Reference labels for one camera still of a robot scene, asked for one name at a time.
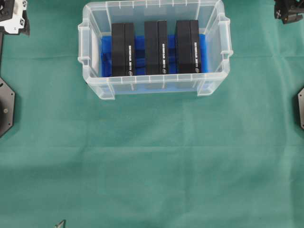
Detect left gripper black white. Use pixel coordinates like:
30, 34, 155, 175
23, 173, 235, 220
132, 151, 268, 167
0, 0, 30, 36

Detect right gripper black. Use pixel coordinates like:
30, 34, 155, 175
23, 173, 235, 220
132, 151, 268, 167
274, 0, 304, 24

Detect black box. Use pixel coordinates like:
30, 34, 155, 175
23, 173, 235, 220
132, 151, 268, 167
111, 23, 135, 77
175, 20, 201, 74
144, 20, 169, 75

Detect clear plastic storage case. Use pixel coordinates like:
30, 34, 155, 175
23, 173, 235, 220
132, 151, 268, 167
78, 0, 233, 100

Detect blue foam liner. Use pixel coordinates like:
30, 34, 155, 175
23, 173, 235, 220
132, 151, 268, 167
99, 34, 209, 77

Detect green table cloth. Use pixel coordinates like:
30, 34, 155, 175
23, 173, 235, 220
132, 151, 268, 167
0, 0, 304, 228

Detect small grey metal piece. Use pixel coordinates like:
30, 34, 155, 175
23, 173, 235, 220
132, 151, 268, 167
54, 219, 66, 228

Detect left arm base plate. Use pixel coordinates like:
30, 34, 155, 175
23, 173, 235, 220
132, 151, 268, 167
0, 78, 15, 137

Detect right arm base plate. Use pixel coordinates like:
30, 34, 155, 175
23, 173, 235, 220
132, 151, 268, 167
292, 87, 304, 130

